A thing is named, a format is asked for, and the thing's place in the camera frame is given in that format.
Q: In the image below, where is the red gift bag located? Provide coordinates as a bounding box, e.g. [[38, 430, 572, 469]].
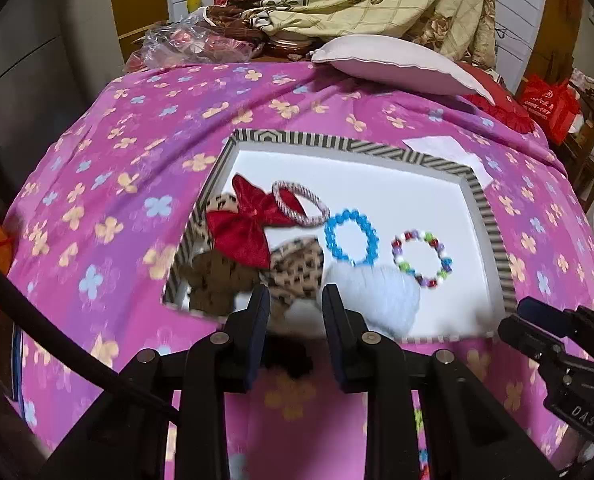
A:
[[519, 74, 582, 143]]

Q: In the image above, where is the white pillow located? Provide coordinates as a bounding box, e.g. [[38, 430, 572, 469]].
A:
[[311, 35, 495, 103]]

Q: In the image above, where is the brown fuzzy scrunchie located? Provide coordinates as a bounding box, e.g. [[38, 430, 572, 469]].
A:
[[179, 250, 250, 313]]

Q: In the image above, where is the red cushion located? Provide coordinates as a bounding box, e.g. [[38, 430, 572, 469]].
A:
[[459, 62, 535, 133]]

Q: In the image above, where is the silver striped bangle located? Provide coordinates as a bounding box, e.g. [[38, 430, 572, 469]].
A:
[[272, 180, 330, 226]]

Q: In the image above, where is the black flat device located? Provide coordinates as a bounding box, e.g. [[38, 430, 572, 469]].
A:
[[11, 317, 28, 403]]

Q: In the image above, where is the brown wooden door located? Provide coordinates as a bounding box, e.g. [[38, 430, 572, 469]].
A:
[[522, 0, 592, 91]]

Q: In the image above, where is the brown lidded jar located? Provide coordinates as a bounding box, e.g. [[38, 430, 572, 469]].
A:
[[264, 32, 318, 61]]

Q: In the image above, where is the leopard print scrunchie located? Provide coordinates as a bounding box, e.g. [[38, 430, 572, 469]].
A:
[[259, 239, 328, 311], [204, 192, 240, 221]]

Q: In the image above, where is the striped cardboard box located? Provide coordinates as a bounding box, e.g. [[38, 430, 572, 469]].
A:
[[162, 129, 518, 346]]

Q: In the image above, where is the black fuzzy hair tie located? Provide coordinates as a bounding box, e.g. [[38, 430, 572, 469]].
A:
[[264, 335, 322, 378]]

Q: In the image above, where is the yellow wooden door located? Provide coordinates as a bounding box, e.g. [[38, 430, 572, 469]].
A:
[[107, 0, 170, 61]]

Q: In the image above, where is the black cable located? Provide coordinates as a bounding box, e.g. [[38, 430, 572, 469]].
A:
[[0, 247, 180, 418]]

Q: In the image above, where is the white paper sheet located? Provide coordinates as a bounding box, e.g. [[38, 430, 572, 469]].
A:
[[402, 135, 495, 188]]

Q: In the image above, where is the pink floral blanket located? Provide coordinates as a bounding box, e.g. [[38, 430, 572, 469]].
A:
[[0, 62, 594, 480]]

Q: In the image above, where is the light blue fluffy scrunchie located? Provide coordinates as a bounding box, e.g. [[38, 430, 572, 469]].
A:
[[322, 264, 422, 341]]

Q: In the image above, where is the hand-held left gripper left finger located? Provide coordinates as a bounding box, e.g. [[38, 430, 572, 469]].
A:
[[84, 284, 272, 480]]

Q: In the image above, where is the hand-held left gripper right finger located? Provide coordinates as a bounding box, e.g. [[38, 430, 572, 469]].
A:
[[322, 283, 532, 480]]

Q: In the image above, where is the clear plastic bag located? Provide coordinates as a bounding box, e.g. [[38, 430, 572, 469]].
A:
[[127, 12, 268, 68]]

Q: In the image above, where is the purple white green bead bracelet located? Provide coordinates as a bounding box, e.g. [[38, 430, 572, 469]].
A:
[[391, 229, 452, 290]]

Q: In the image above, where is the blue bead bracelet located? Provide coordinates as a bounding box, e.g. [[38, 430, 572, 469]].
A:
[[323, 208, 379, 267]]

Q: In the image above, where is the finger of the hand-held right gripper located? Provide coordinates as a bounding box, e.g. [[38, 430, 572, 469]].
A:
[[518, 296, 578, 333], [497, 315, 565, 361]]

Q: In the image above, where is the heap of colourful bead bracelets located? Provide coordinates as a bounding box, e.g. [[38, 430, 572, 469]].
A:
[[412, 407, 432, 480]]

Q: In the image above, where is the grey cabinet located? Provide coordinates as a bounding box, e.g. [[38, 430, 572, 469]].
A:
[[0, 0, 122, 161]]

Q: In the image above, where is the red satin bow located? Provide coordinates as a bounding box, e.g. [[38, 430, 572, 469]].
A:
[[207, 174, 308, 268]]

